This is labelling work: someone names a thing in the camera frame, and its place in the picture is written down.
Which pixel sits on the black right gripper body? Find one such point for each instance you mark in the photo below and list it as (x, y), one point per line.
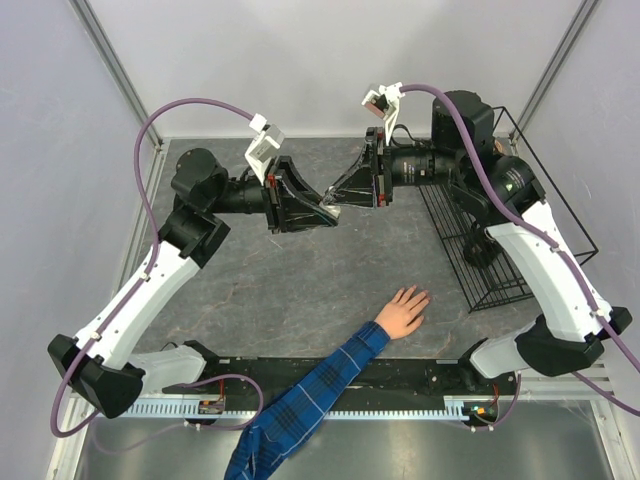
(384, 177)

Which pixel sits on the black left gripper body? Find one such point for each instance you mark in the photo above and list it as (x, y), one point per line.
(277, 196)

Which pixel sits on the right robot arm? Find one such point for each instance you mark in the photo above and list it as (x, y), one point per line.
(557, 342)

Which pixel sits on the blue plaid sleeved forearm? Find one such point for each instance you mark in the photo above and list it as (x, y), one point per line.
(289, 421)

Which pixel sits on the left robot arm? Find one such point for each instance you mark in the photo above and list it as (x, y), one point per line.
(98, 363)

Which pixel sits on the person's bare hand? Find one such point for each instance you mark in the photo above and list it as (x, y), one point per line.
(404, 313)

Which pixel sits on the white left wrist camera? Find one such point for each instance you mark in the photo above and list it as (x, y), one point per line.
(263, 147)

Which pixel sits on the black wire dish rack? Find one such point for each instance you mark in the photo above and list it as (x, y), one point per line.
(491, 212)

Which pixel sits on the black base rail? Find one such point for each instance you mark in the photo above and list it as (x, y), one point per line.
(384, 383)

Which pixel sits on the slotted cable duct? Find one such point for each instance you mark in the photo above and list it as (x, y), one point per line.
(192, 408)

